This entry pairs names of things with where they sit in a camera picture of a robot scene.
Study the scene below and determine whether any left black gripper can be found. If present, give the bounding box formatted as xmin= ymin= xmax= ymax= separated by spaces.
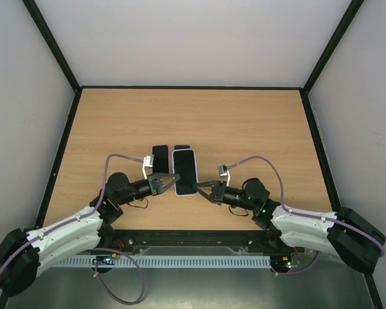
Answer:
xmin=117 ymin=173 xmax=179 ymax=206

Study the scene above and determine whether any pink phone case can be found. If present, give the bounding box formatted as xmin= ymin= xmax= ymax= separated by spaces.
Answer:
xmin=151 ymin=144 xmax=171 ymax=174

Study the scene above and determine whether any black screen phone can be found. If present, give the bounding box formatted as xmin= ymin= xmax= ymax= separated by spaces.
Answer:
xmin=152 ymin=145 xmax=170 ymax=173

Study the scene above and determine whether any light blue phone case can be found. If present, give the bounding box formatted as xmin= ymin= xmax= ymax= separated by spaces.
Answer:
xmin=171 ymin=147 xmax=199 ymax=197

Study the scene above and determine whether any dark red phone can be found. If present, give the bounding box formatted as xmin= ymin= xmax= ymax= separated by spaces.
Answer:
xmin=174 ymin=144 xmax=190 ymax=151

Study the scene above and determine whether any cream white phone case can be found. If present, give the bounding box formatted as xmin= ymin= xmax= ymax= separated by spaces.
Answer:
xmin=172 ymin=147 xmax=196 ymax=177

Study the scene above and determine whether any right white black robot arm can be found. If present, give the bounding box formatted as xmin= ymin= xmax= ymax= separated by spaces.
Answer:
xmin=194 ymin=178 xmax=386 ymax=274

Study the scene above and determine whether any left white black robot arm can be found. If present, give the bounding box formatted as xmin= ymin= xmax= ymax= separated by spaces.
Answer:
xmin=0 ymin=173 xmax=179 ymax=297

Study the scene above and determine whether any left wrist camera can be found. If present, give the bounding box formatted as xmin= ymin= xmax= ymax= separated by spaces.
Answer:
xmin=142 ymin=154 xmax=154 ymax=180

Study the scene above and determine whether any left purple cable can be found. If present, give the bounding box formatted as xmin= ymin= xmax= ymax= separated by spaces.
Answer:
xmin=0 ymin=153 xmax=145 ymax=304

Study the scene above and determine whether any purple cable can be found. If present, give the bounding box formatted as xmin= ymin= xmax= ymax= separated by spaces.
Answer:
xmin=226 ymin=155 xmax=386 ymax=276
xmin=0 ymin=153 xmax=145 ymax=304

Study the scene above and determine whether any white slotted cable duct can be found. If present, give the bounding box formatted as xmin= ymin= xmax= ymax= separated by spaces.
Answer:
xmin=56 ymin=255 xmax=270 ymax=269

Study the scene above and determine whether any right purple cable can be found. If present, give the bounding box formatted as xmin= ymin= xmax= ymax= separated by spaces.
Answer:
xmin=226 ymin=155 xmax=386 ymax=276

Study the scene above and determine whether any black aluminium frame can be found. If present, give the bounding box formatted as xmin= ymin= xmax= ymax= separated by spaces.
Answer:
xmin=0 ymin=0 xmax=385 ymax=309

